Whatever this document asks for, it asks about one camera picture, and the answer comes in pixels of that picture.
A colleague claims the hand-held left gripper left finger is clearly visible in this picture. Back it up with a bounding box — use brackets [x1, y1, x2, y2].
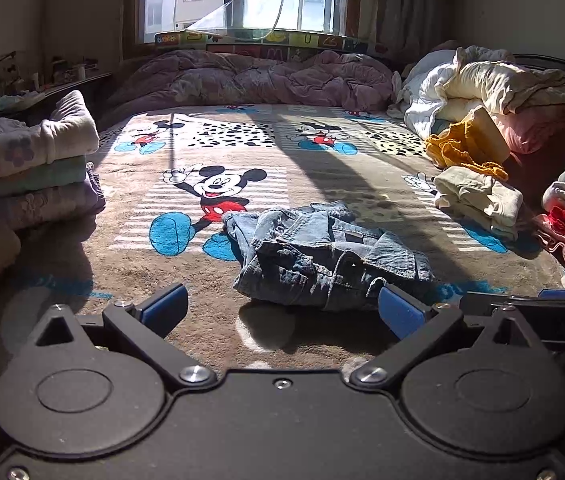
[35, 283, 218, 392]

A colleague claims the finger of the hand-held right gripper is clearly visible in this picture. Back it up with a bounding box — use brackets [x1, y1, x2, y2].
[461, 288, 565, 322]

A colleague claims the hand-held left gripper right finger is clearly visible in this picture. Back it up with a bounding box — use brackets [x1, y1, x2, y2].
[349, 285, 543, 388]

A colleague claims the blue denim jacket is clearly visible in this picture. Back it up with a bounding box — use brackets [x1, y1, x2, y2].
[222, 201, 435, 313]

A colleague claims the cream folded garment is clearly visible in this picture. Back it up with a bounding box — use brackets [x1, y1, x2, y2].
[433, 165, 525, 241]

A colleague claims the cartoon mouse printed blanket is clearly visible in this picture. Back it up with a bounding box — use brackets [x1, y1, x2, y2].
[0, 102, 565, 391]

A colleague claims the pink cloth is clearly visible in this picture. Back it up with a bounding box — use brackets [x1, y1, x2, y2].
[495, 105, 565, 156]

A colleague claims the yellow knitted sweater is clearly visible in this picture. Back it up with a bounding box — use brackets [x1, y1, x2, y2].
[425, 120, 510, 183]

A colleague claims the mint green folded garment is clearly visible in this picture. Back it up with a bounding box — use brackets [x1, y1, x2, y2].
[0, 155, 88, 198]

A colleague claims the white floral folded garment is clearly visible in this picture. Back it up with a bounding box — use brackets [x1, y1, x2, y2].
[0, 90, 100, 178]

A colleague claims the white cream duvet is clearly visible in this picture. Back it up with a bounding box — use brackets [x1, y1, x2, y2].
[387, 45, 565, 141]

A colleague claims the cluttered dark shelf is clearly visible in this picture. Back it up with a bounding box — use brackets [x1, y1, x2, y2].
[0, 50, 113, 126]

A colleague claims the pink quilt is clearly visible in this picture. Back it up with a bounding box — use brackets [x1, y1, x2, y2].
[105, 50, 395, 113]

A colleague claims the clear plastic film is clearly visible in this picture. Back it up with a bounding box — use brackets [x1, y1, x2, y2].
[172, 0, 308, 43]

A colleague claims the brown curtain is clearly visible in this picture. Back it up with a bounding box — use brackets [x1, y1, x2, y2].
[347, 0, 468, 56]

